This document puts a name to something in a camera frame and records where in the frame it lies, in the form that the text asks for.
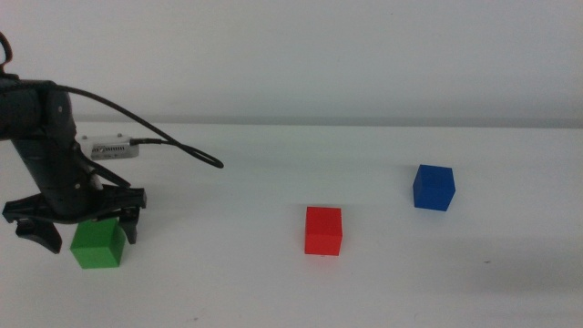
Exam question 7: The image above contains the green cube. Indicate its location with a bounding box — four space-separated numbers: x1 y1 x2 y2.
69 217 127 271

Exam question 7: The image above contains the red cube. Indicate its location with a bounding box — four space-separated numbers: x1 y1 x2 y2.
303 206 343 257

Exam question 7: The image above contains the blue cube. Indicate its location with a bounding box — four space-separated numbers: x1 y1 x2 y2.
412 164 456 212

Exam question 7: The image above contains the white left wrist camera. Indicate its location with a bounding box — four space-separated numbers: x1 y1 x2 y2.
76 133 140 160

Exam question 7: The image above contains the black camera cable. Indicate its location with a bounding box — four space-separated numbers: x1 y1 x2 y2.
0 31 225 169

